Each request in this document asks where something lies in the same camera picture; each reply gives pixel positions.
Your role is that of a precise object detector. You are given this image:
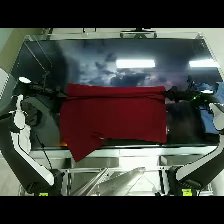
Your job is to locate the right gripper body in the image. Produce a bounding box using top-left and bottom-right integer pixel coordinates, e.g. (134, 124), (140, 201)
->
(161, 87), (181, 103)

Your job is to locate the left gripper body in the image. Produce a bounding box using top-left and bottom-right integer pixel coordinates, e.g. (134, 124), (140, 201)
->
(49, 89), (69, 102)

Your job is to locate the red T-shirt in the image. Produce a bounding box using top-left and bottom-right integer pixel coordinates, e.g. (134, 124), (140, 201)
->
(59, 82), (168, 163)

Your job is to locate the black cable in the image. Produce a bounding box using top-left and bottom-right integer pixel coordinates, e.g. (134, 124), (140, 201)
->
(29, 128), (54, 172)

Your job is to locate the silver frame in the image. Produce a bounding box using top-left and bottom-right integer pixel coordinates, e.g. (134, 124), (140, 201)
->
(19, 145), (221, 197)

